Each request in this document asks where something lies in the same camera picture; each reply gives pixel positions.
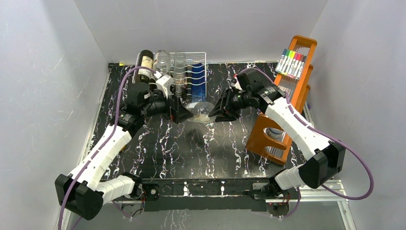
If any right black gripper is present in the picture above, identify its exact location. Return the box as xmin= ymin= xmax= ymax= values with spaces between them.
xmin=208 ymin=87 xmax=251 ymax=122

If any orange wooden rack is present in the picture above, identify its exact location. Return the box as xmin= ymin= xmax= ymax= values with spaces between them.
xmin=246 ymin=35 xmax=317 ymax=165

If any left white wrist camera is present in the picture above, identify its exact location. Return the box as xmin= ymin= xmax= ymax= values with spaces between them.
xmin=155 ymin=74 xmax=174 ymax=99

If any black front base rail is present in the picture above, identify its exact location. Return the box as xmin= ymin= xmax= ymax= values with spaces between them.
xmin=101 ymin=177 xmax=302 ymax=213

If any blue square glass bottle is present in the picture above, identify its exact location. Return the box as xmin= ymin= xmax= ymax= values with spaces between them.
xmin=191 ymin=63 xmax=206 ymax=102

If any dark wine bottle gold cap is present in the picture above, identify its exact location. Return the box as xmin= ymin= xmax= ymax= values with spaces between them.
xmin=133 ymin=49 xmax=154 ymax=90

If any clear labelled glass bottle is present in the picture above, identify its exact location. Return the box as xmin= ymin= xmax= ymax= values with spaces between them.
xmin=186 ymin=102 xmax=215 ymax=124

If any clear ribbed glass bottle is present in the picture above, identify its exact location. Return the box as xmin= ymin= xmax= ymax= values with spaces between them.
xmin=173 ymin=51 xmax=186 ymax=97

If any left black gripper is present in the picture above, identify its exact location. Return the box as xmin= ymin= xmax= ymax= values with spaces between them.
xmin=141 ymin=87 xmax=193 ymax=124

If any pack of coloured markers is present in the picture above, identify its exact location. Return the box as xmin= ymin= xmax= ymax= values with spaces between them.
xmin=275 ymin=49 xmax=307 ymax=80

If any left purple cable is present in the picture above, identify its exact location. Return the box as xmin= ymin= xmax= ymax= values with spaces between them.
xmin=57 ymin=66 xmax=159 ymax=230

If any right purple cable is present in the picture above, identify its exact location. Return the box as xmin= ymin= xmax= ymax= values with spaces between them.
xmin=236 ymin=67 xmax=375 ymax=219

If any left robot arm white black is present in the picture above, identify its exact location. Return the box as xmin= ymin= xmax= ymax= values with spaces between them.
xmin=55 ymin=82 xmax=193 ymax=220

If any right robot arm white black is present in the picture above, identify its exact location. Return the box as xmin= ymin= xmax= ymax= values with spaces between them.
xmin=209 ymin=68 xmax=345 ymax=198

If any clear round glass bottle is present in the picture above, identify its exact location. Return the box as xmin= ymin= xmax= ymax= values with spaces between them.
xmin=153 ymin=50 xmax=171 ymax=77

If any purple cable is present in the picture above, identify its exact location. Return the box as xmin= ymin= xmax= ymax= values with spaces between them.
xmin=236 ymin=67 xmax=375 ymax=219
xmin=57 ymin=66 xmax=159 ymax=230

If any aluminium frame rail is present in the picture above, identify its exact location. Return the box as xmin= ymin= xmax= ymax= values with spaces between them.
xmin=60 ymin=73 xmax=358 ymax=230

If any white wire wine rack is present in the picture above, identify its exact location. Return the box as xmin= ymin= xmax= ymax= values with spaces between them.
xmin=136 ymin=51 xmax=207 ymax=96

